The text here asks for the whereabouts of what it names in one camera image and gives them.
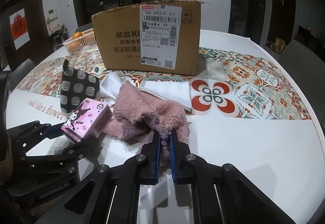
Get patterned table runner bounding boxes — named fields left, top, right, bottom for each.
left=16, top=46, right=312, bottom=120

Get black television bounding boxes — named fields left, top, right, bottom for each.
left=298, top=25, right=325, bottom=55

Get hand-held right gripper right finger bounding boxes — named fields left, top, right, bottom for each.
left=170, top=130, right=297, bottom=224

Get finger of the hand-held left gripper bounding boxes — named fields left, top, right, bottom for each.
left=24, top=135, right=102, bottom=172
left=7, top=120, right=64, bottom=156

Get pile of oranges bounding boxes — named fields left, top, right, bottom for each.
left=66, top=32, right=87, bottom=53

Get dark interior door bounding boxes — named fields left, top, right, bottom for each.
left=247, top=0, right=267, bottom=45

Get white plastic basket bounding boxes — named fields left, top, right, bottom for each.
left=63, top=28, right=98, bottom=54

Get white cloth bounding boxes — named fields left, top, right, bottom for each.
left=98, top=72, right=191, bottom=113

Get brown wooden door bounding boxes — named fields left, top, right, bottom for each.
left=0, top=0, right=51, bottom=67

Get yellow gift boxes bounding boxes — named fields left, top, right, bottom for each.
left=265, top=37, right=286, bottom=53

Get pink fluffy towel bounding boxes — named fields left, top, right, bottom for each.
left=103, top=81, right=190, bottom=167

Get cardboard box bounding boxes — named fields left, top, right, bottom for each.
left=91, top=0, right=211, bottom=77

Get pink cartoon tissue pack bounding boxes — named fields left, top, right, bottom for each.
left=60, top=98, right=112, bottom=143

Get grey dining chair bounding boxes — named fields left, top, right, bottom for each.
left=75, top=25, right=94, bottom=34
left=275, top=39, right=325, bottom=123
left=11, top=58, right=36, bottom=80

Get red and white door poster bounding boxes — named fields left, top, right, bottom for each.
left=10, top=8, right=31, bottom=50

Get black dotted fabric pouch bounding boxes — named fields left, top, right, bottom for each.
left=60, top=59, right=102, bottom=114

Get cluttered shoe rack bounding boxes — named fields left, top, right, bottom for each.
left=49, top=25, right=70, bottom=47

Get dark tall cabinet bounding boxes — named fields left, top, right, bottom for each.
left=269, top=0, right=297, bottom=44

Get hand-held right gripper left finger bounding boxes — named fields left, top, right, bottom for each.
left=33, top=130, right=162, bottom=224

